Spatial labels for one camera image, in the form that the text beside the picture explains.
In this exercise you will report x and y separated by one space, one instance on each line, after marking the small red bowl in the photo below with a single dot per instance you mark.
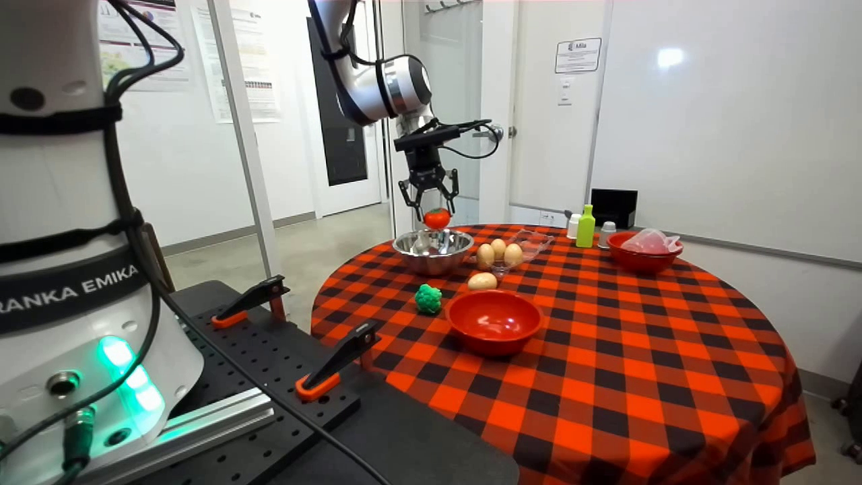
643 261

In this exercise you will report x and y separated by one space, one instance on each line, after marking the office chair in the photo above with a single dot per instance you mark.
852 411

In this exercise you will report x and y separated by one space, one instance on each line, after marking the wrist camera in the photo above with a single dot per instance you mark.
425 138

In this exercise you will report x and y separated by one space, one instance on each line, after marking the green bottle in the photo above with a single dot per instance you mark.
586 229

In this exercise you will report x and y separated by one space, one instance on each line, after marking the beige egg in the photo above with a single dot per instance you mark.
498 247
513 254
485 255
482 281

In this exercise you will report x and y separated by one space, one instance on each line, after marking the clear plastic egg tray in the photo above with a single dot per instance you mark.
532 242

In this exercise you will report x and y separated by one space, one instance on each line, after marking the red black checkered tablecloth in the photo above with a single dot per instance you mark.
640 377

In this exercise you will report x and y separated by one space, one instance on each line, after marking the white door sign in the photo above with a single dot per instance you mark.
578 56

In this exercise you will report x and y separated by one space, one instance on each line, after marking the whiteboard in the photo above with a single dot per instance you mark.
741 121

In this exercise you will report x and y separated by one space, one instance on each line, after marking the white shaker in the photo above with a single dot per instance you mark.
607 232

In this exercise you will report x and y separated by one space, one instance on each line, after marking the green toy broccoli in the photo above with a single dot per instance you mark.
428 299

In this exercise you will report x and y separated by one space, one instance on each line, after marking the red tomato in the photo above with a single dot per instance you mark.
437 219

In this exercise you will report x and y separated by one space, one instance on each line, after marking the wall socket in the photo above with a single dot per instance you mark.
547 218

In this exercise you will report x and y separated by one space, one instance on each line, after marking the silver metal bowl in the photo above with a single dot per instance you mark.
432 252

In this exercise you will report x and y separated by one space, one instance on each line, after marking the large red bowl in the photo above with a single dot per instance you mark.
493 323

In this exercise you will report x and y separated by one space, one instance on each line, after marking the black box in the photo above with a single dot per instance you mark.
614 207

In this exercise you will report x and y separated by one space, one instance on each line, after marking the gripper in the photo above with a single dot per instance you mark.
425 168

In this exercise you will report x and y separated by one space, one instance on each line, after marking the coat hook rail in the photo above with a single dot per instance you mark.
444 6

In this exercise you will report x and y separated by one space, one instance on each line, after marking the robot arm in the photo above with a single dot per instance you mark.
60 202

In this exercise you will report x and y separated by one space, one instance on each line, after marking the small white note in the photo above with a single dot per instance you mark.
566 91

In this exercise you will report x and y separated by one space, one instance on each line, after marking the white door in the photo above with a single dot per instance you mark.
549 148

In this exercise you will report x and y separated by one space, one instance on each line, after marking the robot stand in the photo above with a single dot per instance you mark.
377 438

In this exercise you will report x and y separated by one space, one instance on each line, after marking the black clamp with orange tips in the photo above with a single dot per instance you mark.
337 364
252 300

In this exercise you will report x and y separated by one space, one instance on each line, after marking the pink plastic wrap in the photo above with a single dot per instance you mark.
650 241

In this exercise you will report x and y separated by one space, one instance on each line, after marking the wall poster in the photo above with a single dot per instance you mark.
249 67
135 47

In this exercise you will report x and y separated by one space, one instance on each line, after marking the white bottle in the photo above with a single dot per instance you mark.
573 226

